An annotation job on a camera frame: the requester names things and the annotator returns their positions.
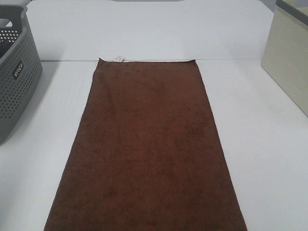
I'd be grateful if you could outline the brown towel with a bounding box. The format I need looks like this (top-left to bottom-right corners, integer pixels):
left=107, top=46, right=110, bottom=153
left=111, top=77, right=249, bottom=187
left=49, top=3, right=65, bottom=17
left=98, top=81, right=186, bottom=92
left=44, top=59, right=246, bottom=231

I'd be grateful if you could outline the grey perforated plastic basket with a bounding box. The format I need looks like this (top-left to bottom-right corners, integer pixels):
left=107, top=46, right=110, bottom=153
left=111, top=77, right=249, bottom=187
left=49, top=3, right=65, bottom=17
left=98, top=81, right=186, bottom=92
left=0, top=5, right=42, bottom=143

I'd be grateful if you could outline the beige storage box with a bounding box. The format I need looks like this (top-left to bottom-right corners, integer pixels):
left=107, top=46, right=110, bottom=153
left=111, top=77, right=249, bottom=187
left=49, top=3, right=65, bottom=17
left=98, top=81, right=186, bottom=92
left=261, top=0, right=308, bottom=114

